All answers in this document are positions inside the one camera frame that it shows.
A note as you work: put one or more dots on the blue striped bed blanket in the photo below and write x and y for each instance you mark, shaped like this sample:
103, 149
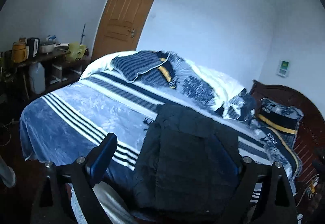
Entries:
68, 122

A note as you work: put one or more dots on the white rice cooker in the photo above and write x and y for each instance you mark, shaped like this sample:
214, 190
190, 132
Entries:
47, 47

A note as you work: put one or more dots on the dark wooden headboard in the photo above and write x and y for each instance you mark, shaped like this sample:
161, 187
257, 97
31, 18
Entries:
309, 137

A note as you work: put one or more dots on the flat navy yellow pillow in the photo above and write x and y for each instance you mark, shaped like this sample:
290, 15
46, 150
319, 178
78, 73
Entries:
277, 150

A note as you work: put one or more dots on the blue white floral duvet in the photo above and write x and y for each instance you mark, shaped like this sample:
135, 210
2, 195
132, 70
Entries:
212, 90

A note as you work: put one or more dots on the yellow plastic bag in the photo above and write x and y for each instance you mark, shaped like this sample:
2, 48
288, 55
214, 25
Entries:
76, 52

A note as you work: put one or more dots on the upright metal pole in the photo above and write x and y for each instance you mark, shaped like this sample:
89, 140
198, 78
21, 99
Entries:
82, 34

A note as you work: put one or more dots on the upright navy yellow pillow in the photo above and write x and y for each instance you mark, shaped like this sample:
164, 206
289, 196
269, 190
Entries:
286, 120

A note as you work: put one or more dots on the brown wooden door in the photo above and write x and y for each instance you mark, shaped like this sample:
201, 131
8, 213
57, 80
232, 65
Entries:
120, 26

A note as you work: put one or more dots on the black electric kettle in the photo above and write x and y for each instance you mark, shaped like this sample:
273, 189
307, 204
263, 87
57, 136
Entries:
32, 47

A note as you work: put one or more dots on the dark wooden side table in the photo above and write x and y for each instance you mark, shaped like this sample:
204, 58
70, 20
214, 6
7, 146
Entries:
58, 73

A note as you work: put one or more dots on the yellow container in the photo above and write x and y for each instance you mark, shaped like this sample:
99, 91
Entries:
19, 52

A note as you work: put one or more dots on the wall thermostat panel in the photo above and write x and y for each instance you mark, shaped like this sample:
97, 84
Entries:
283, 68

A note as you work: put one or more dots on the black puffer jacket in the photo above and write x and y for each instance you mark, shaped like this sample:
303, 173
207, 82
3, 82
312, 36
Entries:
188, 163

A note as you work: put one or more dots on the person's jeans leg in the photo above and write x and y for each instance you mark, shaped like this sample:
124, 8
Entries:
110, 201

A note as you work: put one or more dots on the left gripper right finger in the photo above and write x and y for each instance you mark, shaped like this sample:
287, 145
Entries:
275, 203

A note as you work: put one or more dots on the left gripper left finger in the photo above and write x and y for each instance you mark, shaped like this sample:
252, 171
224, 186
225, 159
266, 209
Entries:
53, 205

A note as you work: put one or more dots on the striped blue pillow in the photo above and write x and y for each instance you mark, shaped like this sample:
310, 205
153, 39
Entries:
151, 68

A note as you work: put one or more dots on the translucent plastic jug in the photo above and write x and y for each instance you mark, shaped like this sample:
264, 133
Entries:
37, 78

